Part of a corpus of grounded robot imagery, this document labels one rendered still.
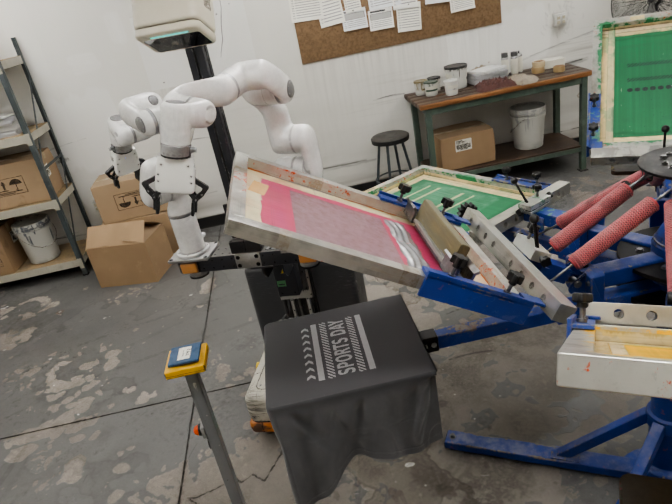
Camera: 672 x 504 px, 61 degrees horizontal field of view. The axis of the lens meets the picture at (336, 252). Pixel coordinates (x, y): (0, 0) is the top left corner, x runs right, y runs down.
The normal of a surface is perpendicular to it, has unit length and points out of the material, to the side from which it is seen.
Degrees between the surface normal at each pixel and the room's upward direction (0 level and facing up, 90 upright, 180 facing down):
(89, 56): 90
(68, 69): 90
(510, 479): 0
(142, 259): 90
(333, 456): 90
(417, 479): 0
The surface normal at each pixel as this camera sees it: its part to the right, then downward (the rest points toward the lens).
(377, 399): 0.15, 0.48
